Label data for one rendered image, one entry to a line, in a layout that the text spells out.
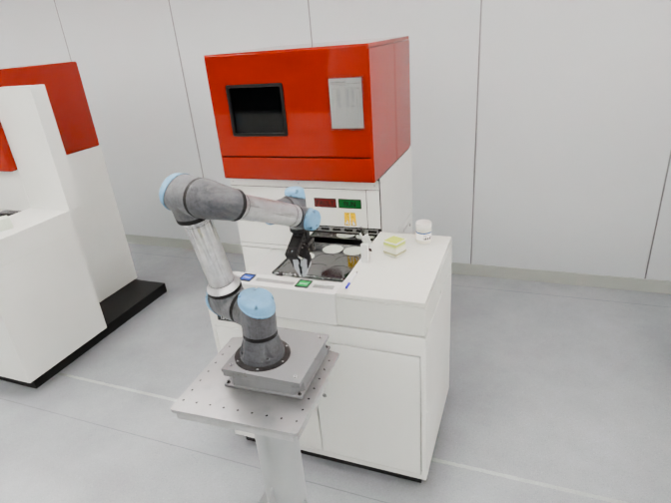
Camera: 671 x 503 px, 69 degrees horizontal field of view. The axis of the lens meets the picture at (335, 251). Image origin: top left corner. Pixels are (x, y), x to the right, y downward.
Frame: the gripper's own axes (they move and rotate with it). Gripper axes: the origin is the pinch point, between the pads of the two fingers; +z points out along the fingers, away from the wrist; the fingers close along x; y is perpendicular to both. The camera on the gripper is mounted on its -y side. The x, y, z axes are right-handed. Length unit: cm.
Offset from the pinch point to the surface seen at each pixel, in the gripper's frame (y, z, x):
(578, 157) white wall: 207, 4, -111
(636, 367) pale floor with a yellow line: 112, 100, -147
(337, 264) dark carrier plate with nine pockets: 31.3, 10.3, -2.6
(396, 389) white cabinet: -4, 45, -38
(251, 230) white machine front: 58, 8, 58
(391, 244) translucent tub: 30.4, -2.7, -28.6
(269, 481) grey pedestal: -45, 64, 1
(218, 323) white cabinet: -4.4, 26.5, 42.0
